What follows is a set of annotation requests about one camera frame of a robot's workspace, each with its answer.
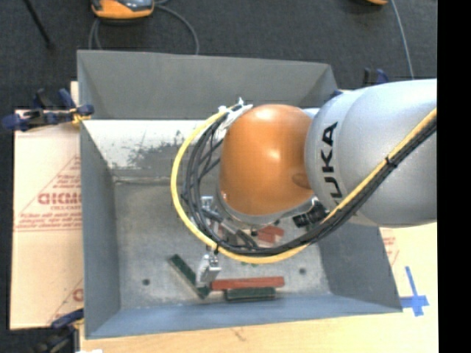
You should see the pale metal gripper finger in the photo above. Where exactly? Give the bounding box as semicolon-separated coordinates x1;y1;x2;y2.
208;254;223;283
196;252;212;286

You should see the grey metal bin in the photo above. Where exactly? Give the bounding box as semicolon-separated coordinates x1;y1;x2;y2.
76;49;403;340

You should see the dark green flat block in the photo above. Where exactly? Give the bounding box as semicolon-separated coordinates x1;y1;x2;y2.
169;254;212;301
224;287;277;302

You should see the red-brown flat block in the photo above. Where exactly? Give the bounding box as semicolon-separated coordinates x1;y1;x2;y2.
256;225;286;247
210;276;286;292

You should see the brown cardboard board red print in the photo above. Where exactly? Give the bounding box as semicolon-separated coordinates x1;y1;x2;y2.
8;80;85;331

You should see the black cylinder on white bracket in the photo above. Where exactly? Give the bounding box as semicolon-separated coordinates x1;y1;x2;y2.
291;199;329;229

